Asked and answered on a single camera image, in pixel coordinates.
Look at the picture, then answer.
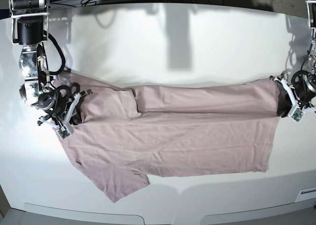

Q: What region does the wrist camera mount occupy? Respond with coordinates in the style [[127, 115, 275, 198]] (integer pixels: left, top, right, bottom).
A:
[[38, 90, 92, 140], [273, 77, 316, 123]]

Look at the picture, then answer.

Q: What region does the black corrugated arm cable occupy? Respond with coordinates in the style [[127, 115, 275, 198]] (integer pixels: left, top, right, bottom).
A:
[[44, 32, 67, 76]]

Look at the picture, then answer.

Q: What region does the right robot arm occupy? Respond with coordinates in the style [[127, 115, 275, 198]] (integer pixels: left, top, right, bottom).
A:
[[8, 0, 86, 127]]

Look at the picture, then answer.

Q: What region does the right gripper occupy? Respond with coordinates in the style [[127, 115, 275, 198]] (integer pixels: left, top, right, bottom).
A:
[[34, 85, 84, 125]]

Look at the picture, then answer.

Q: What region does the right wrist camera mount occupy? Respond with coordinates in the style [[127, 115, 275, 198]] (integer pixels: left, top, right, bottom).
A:
[[38, 90, 92, 140]]

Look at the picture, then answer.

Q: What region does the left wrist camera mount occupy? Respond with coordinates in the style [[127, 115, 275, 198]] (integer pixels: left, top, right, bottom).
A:
[[273, 77, 316, 123]]

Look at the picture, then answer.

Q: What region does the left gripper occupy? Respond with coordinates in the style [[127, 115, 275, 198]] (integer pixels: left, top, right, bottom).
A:
[[274, 70, 316, 118]]

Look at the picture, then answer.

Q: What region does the pink T-shirt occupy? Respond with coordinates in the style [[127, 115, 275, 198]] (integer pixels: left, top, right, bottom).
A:
[[56, 73, 280, 202]]

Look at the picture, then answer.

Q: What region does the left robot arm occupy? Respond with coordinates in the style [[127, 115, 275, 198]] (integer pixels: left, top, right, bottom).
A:
[[274, 0, 316, 123]]

